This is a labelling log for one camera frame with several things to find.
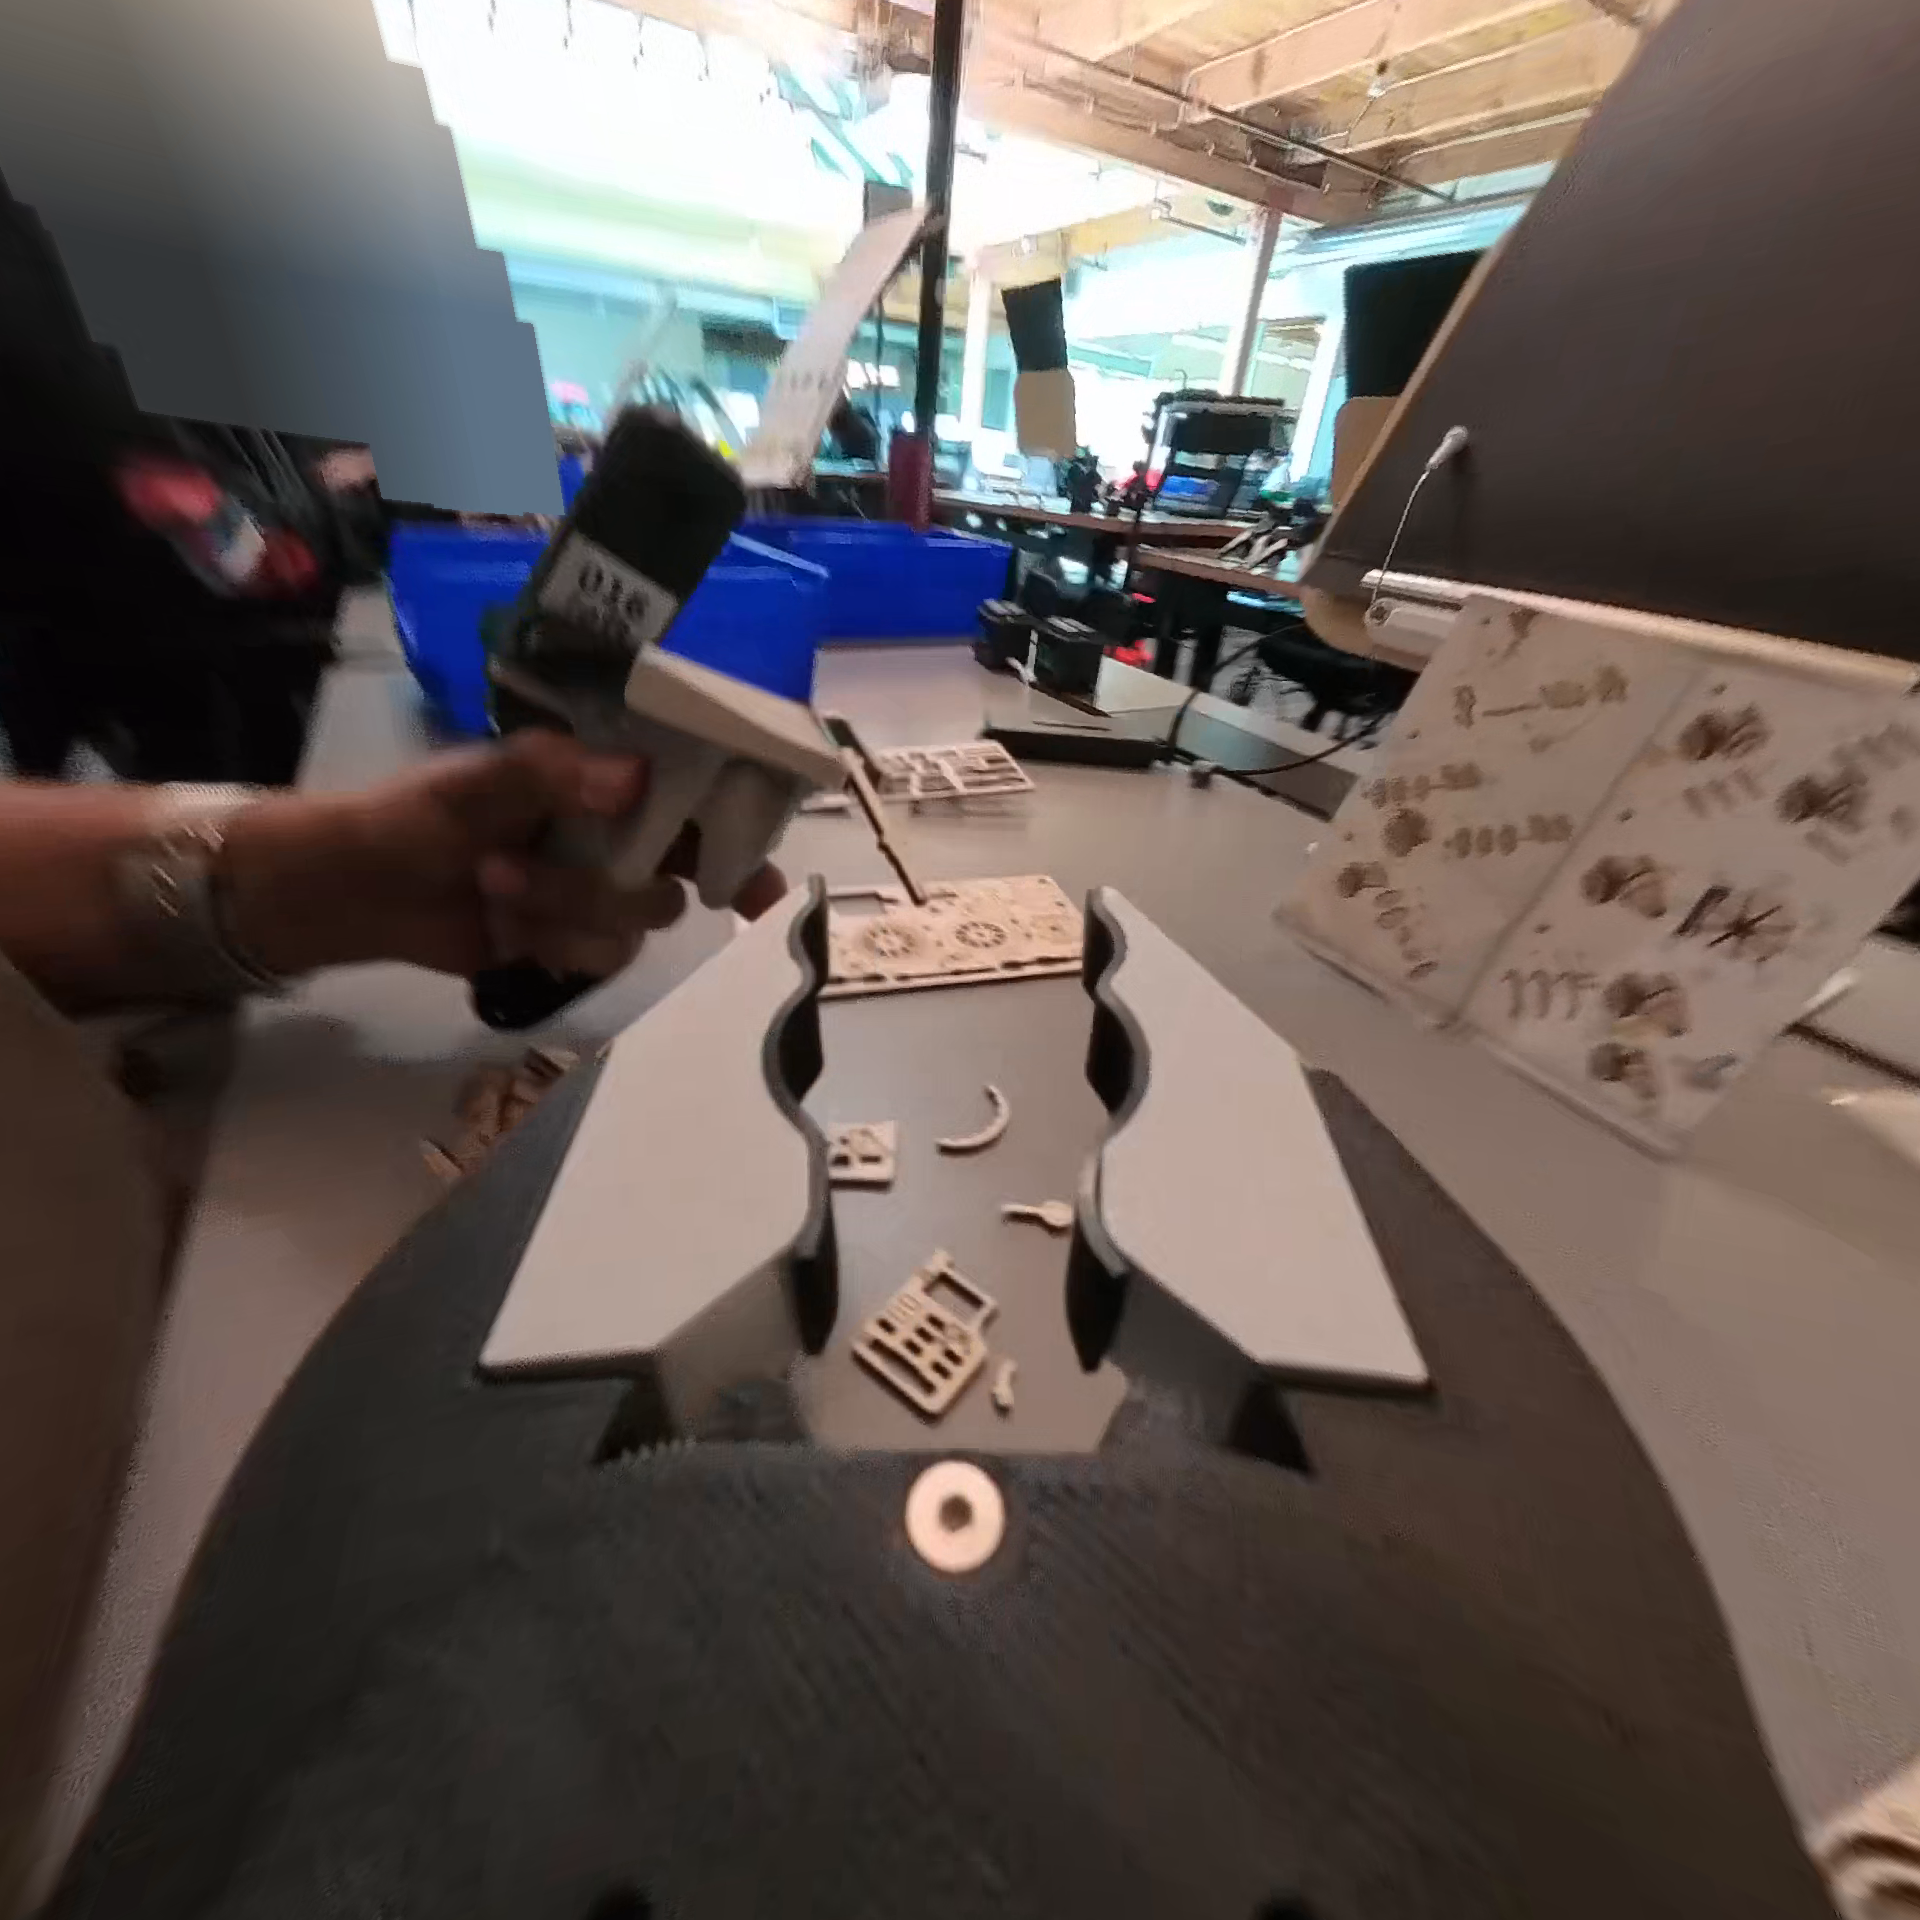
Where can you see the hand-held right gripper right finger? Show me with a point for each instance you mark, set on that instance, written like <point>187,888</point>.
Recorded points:
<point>1245,1199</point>

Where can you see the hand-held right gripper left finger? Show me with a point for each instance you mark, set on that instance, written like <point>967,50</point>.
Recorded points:
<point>660,1187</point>

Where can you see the thin wooden stick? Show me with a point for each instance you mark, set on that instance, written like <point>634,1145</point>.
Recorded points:
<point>887,833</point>

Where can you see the silver wristband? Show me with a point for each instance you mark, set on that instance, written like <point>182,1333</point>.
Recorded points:
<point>182,899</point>

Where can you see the small wooden square panel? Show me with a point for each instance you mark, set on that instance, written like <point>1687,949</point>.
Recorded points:
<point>859,1155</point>

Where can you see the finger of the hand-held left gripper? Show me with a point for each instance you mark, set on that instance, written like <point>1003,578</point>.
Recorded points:
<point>718,707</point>
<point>718,840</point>

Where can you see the small wooden model assembly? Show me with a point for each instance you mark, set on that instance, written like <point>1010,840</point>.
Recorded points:
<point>494,1112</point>

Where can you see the wooden window grid panel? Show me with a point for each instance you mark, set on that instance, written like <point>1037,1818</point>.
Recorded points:
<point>921,1337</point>

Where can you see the black pole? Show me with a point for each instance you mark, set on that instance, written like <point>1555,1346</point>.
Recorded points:
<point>941,225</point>

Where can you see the black equipment rack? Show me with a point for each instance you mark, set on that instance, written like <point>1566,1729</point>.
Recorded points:
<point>1214,453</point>

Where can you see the wooden arc piece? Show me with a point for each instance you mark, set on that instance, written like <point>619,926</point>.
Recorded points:
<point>990,1134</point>

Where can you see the wooden gear puzzle sheet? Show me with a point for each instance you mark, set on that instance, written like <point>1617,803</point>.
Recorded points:
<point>990,939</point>

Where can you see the red water bottle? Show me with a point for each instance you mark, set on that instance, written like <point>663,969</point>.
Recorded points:
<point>909,480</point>

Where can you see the person's left hand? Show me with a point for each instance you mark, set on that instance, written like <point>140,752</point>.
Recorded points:
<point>418,870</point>

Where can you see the open instruction booklet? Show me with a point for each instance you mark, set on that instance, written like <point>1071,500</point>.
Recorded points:
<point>1576,870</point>

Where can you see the flat black box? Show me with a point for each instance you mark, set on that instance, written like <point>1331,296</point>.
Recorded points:
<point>1071,741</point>

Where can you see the tilted white board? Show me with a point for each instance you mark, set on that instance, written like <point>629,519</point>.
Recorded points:
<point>834,345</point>

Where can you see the wooden cut-out puzzle sheet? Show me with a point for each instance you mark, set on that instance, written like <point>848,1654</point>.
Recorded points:
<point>961,772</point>

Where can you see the wooden round-head key piece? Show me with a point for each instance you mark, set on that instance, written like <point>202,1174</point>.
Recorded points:
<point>1058,1212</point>

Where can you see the blue storage bin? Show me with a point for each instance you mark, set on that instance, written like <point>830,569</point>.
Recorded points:
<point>900,578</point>
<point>450,630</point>

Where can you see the black monitor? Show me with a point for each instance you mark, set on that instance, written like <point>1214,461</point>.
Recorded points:
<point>1697,332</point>

